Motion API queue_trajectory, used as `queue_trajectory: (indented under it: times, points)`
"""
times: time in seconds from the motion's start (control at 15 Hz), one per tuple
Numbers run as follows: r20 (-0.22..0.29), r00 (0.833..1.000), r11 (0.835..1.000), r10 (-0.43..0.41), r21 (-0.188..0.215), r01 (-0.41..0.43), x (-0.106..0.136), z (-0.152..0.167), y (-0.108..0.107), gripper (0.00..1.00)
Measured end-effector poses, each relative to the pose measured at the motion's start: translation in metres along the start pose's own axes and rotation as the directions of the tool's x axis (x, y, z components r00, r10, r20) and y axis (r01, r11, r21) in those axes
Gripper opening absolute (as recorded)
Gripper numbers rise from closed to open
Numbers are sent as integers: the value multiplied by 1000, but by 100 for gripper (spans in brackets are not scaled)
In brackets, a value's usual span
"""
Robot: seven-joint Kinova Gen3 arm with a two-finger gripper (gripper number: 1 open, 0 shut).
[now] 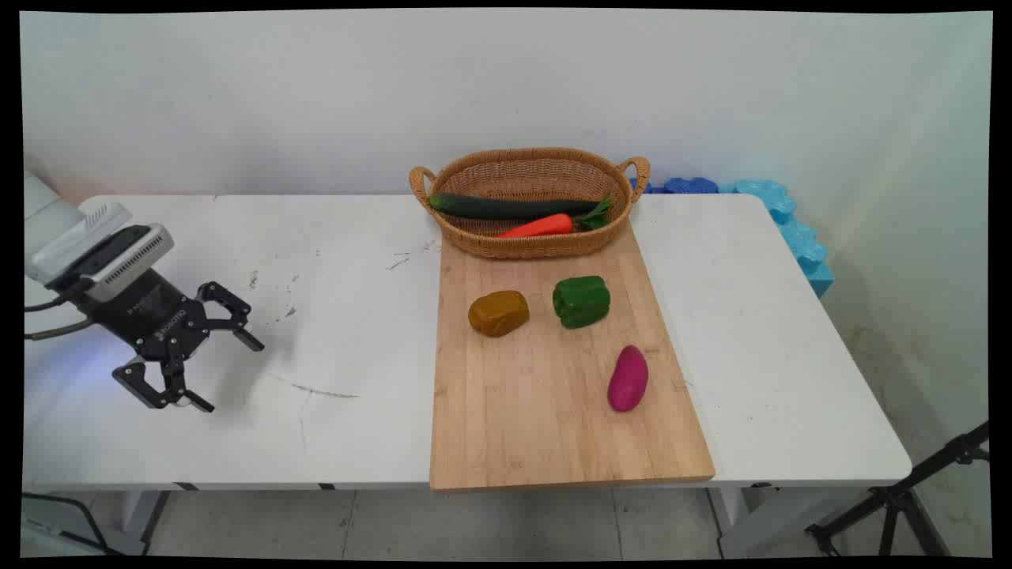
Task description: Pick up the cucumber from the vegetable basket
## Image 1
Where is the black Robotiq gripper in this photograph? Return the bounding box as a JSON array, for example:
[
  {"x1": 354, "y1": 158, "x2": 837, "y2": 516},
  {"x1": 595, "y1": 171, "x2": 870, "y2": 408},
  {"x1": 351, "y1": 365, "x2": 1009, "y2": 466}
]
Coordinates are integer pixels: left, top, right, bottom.
[{"x1": 85, "y1": 269, "x2": 266, "y2": 413}]

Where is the dark green cucumber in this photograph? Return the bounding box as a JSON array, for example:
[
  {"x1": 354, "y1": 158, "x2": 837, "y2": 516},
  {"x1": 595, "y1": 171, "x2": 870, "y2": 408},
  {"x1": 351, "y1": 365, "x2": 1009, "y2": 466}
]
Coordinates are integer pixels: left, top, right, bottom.
[{"x1": 429, "y1": 192, "x2": 602, "y2": 222}]

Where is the white table leg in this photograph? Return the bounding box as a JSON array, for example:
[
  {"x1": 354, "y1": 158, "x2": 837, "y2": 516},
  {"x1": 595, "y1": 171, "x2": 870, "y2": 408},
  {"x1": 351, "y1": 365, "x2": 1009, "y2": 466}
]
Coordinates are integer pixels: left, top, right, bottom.
[
  {"x1": 119, "y1": 490, "x2": 172, "y2": 556},
  {"x1": 706, "y1": 484, "x2": 863, "y2": 559}
]

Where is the brown potato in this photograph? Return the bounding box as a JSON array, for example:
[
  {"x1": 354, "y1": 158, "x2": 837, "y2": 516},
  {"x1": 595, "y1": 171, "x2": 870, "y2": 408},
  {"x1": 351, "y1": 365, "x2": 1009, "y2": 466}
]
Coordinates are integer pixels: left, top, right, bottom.
[{"x1": 468, "y1": 290, "x2": 531, "y2": 338}]

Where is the wooden cutting board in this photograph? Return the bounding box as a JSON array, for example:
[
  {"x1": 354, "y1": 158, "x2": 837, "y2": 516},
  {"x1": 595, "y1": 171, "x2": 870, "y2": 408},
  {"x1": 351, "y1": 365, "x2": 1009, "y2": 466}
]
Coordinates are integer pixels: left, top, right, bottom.
[{"x1": 429, "y1": 221, "x2": 716, "y2": 495}]

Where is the orange carrot with green leaves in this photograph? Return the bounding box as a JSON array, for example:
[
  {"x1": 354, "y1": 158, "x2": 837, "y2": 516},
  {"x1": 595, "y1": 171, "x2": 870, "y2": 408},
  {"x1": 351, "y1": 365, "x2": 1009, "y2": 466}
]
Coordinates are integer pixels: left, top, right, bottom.
[{"x1": 498, "y1": 194, "x2": 616, "y2": 239}]

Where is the woven wicker basket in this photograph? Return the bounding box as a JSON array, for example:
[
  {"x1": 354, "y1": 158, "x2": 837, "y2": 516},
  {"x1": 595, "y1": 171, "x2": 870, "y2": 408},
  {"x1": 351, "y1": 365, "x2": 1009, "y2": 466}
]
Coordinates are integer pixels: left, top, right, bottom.
[{"x1": 409, "y1": 147, "x2": 651, "y2": 260}]

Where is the green bell pepper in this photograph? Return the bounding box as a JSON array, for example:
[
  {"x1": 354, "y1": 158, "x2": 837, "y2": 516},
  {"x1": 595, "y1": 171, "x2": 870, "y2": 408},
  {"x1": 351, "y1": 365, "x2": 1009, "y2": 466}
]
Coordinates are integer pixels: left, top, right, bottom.
[{"x1": 552, "y1": 275, "x2": 611, "y2": 330}]

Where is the purple sweet potato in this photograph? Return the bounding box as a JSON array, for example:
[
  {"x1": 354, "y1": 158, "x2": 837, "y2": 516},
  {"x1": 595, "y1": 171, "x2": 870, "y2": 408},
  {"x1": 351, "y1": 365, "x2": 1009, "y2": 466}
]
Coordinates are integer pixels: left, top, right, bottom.
[{"x1": 607, "y1": 345, "x2": 649, "y2": 413}]

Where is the dark blue foam piece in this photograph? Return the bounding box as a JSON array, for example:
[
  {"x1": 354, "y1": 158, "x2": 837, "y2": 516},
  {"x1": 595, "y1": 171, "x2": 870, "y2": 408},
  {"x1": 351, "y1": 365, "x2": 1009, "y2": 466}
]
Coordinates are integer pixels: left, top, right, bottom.
[{"x1": 631, "y1": 177, "x2": 719, "y2": 195}]

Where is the light blue foam piece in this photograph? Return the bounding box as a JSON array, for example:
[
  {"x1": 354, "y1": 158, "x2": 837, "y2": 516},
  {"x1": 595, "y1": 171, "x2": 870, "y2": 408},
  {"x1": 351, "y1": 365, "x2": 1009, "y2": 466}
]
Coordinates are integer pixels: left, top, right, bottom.
[{"x1": 718, "y1": 179, "x2": 836, "y2": 298}]

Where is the black tripod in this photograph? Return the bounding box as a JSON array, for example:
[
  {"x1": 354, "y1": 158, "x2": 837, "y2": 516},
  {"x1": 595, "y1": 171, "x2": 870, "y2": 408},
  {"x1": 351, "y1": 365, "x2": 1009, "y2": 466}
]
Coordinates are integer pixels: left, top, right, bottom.
[{"x1": 805, "y1": 421, "x2": 991, "y2": 558}]

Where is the silver grey wrist camera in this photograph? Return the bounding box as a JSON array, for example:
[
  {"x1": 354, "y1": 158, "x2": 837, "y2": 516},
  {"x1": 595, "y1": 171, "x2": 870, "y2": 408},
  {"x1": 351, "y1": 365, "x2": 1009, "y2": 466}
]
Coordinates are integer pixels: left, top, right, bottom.
[{"x1": 47, "y1": 224, "x2": 176, "y2": 303}]

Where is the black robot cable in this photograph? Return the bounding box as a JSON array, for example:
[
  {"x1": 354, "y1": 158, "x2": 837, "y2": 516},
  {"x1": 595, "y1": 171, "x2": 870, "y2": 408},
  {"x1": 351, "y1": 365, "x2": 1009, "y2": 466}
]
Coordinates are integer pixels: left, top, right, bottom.
[
  {"x1": 24, "y1": 316, "x2": 94, "y2": 341},
  {"x1": 24, "y1": 294, "x2": 89, "y2": 314}
]

